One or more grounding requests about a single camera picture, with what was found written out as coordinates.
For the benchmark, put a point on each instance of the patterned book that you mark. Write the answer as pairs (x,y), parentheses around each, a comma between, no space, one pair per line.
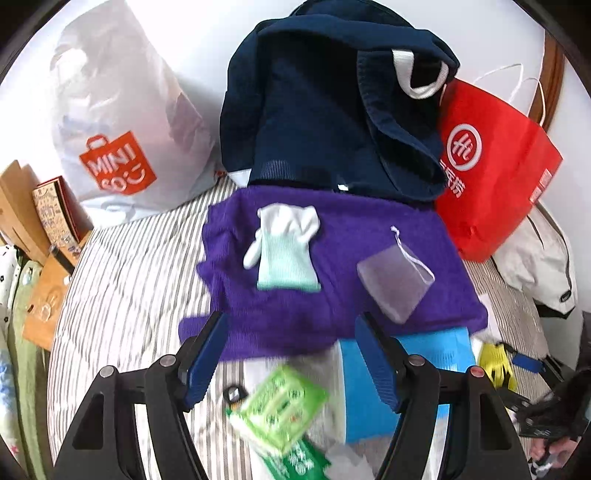
(57,217)

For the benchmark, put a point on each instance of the dark green tissue packet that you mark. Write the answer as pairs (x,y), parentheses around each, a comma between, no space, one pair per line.
(300,464)

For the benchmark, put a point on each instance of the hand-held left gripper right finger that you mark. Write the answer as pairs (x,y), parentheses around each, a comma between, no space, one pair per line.
(376,360)

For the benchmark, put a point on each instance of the small black buckle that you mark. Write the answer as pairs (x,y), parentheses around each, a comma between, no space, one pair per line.
(233,396)

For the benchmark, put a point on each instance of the red fabric shopping bag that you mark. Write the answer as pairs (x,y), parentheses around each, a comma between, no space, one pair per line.
(498,184)

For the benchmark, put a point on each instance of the brown cardboard box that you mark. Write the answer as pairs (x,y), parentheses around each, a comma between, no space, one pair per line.
(18,203)

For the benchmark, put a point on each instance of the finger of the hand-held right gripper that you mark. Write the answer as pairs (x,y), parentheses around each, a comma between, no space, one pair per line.
(526,362)

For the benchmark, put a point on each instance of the purple towel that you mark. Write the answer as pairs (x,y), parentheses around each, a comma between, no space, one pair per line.
(341,240)

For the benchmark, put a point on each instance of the person's right hand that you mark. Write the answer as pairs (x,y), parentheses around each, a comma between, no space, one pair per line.
(561,448)

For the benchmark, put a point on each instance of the green snack packet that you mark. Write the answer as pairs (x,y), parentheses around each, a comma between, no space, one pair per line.
(277,406)

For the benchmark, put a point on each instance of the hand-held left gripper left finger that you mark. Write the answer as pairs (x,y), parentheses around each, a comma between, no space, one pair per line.
(207,355)

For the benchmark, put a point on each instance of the brown wooden frame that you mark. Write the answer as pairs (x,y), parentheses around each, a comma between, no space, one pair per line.
(551,69)

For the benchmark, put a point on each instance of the white and mint glove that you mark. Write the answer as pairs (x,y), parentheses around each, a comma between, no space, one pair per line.
(286,258)

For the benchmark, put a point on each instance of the white plastic shopping bag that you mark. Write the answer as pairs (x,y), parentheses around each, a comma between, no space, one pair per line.
(115,92)

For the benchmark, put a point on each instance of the brown paper bag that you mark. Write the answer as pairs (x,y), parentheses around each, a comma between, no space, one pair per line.
(46,300)

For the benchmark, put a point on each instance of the white padded jacket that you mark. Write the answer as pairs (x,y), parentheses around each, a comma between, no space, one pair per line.
(535,263)

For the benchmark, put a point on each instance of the pale green cloth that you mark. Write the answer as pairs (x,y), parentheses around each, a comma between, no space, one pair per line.
(27,369)

